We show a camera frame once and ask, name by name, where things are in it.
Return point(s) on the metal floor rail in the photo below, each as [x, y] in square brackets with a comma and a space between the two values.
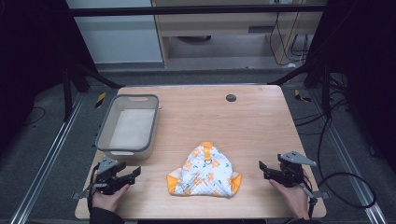
[351, 174]
[46, 161]

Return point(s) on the floral quilted cloth orange trim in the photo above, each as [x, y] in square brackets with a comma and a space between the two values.
[204, 174]

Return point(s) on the white plastic basket grey rim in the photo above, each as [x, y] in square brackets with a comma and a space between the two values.
[132, 127]

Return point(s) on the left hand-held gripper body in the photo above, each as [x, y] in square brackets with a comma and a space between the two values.
[106, 179]

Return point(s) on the yellow black striped tape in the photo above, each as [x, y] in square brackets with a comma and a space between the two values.
[100, 99]
[300, 96]

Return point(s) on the light wooden desk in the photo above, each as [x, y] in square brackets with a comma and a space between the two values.
[218, 25]

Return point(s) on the black horizontal frame bar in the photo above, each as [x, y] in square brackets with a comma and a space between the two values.
[193, 10]

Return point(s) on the white cabinet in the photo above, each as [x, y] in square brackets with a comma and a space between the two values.
[118, 37]

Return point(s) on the person's left hand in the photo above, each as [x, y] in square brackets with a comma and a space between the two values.
[109, 199]

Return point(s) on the person's right hand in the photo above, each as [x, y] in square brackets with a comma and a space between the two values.
[292, 199]

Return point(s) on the grey round table grommet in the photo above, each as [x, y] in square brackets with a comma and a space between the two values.
[231, 98]

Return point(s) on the black metal stand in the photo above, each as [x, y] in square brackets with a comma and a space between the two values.
[325, 90]
[67, 93]

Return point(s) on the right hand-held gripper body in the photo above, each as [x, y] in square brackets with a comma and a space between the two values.
[291, 171]

